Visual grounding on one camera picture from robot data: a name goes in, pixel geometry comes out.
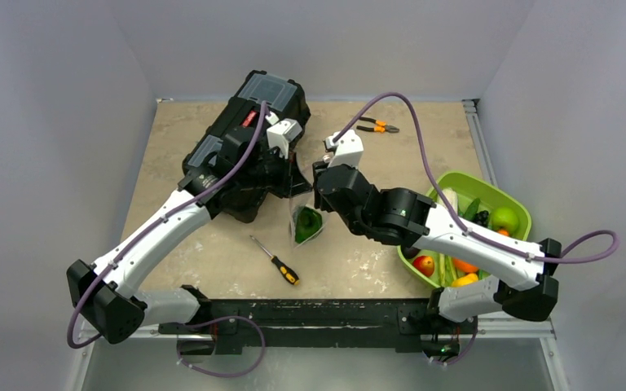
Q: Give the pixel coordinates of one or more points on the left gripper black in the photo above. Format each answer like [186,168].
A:
[292,179]

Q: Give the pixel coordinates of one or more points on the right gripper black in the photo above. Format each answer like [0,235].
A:
[323,183]

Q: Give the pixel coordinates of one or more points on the clear zip top bag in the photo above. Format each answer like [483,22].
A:
[307,198]

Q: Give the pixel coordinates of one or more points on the green bok choy toy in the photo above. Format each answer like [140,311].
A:
[308,223]

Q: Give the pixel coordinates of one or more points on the red apple toy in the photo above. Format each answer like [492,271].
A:
[425,265]

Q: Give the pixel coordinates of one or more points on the orange tangerine toy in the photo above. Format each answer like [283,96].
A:
[464,266]

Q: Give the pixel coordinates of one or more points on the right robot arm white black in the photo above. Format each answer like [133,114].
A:
[518,282]

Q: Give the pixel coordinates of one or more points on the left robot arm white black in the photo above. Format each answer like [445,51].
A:
[230,171]

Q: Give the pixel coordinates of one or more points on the orange black pliers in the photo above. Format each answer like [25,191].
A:
[376,126]

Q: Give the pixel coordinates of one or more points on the yellow black screwdriver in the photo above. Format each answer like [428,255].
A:
[286,271]

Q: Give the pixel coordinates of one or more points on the green cucumber toy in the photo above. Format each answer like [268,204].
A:
[471,210]

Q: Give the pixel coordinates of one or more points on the green plastic basin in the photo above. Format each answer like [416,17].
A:
[468,188]

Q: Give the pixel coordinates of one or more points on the black grapes toy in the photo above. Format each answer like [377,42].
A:
[482,218]

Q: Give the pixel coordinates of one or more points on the yellow bell pepper toy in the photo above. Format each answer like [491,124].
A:
[465,280]

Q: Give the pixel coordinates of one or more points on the green apple toy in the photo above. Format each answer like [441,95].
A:
[504,219]

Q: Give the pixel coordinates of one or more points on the black toolbox red handle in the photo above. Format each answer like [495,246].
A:
[270,94]

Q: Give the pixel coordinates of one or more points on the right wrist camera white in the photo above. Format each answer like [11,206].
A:
[347,150]

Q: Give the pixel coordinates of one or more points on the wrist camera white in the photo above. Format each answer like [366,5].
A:
[347,150]
[282,134]

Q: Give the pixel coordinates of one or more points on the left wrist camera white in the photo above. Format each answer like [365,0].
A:
[282,134]

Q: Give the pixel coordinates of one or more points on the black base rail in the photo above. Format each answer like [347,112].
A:
[404,325]

